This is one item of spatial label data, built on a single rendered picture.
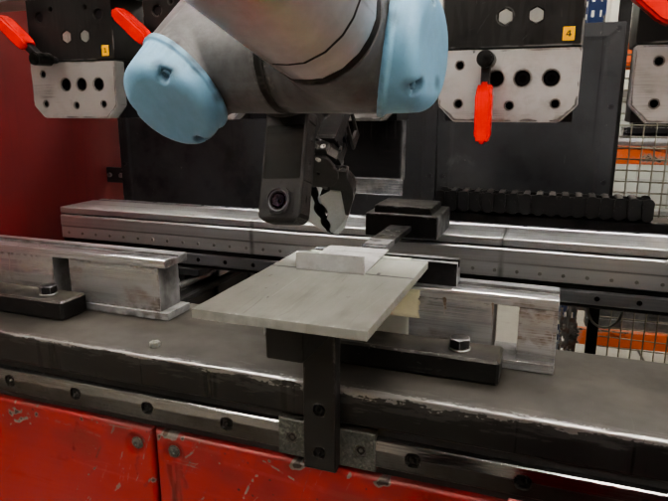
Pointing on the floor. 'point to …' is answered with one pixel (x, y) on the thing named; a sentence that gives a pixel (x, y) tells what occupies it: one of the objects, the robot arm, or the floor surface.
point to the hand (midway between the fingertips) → (330, 231)
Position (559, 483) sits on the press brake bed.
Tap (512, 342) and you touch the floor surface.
